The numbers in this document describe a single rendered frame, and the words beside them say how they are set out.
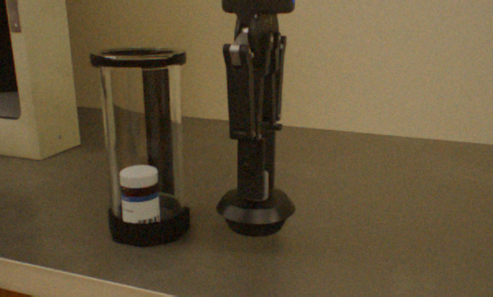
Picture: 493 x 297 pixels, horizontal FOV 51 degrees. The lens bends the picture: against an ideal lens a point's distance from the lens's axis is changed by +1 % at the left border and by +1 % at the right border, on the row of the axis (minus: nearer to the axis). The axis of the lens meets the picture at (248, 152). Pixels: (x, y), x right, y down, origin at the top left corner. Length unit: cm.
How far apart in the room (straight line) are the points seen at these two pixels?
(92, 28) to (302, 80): 57
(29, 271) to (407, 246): 44
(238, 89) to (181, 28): 78
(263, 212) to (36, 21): 58
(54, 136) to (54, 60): 14
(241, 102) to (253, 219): 13
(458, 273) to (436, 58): 60
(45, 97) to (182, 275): 52
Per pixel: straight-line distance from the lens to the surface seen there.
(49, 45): 100
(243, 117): 51
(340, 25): 114
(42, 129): 99
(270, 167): 59
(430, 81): 114
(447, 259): 64
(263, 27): 53
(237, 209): 56
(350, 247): 63
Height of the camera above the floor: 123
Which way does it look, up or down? 18 degrees down
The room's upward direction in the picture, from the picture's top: straight up
